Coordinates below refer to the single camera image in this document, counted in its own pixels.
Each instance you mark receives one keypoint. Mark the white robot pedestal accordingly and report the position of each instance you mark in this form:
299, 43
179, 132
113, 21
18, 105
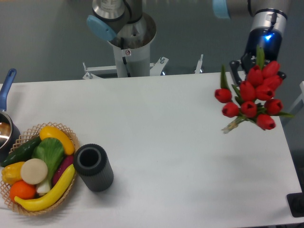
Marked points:
132, 47

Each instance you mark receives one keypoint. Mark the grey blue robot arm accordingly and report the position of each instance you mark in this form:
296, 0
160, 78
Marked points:
110, 16

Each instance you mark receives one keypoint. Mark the red tulip bouquet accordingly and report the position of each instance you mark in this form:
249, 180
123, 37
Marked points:
255, 100

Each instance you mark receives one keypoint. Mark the white metal base frame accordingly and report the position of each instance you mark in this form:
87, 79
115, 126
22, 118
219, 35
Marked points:
160, 68

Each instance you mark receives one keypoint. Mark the beige round disc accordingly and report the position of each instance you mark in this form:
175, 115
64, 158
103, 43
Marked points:
34, 171

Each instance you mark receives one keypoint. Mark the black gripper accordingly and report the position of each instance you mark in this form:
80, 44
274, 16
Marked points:
269, 41

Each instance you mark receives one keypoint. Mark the yellow banana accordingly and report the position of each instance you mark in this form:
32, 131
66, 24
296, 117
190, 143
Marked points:
52, 196

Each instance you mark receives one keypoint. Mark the green bok choy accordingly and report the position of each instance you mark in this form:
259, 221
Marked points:
51, 151

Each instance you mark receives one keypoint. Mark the white frame at right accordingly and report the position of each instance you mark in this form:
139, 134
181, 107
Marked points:
296, 106

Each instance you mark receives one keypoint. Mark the green cucumber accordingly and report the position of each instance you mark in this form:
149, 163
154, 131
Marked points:
22, 153

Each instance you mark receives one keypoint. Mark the orange fruit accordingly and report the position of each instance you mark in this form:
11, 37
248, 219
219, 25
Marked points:
22, 190

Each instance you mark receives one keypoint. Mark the dark grey ribbed vase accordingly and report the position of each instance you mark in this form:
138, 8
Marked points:
92, 164

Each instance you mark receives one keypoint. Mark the woven wicker basket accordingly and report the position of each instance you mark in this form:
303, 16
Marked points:
27, 135

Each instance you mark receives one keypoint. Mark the purple sweet potato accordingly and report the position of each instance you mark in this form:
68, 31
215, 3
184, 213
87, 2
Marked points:
64, 164

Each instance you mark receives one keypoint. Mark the yellow bell pepper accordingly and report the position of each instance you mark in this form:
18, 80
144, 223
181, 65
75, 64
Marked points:
12, 173

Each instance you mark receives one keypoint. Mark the blue handled saucepan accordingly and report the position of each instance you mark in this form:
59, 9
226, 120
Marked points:
9, 132

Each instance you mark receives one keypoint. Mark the black device at edge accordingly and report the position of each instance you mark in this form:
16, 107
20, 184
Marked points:
296, 204

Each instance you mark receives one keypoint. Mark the yellow squash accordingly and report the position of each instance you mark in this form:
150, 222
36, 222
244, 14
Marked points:
53, 132

